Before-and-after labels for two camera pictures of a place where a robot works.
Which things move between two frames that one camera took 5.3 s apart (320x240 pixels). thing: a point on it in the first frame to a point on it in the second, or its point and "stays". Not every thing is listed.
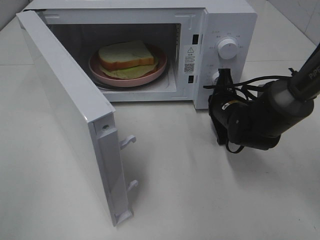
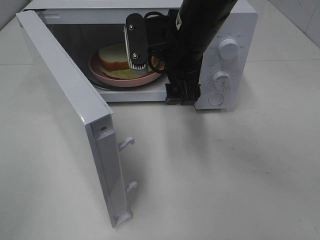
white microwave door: x=89 y=121 stays
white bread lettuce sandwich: x=127 y=60 stays
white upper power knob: x=227 y=49 stays
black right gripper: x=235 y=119 to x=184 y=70
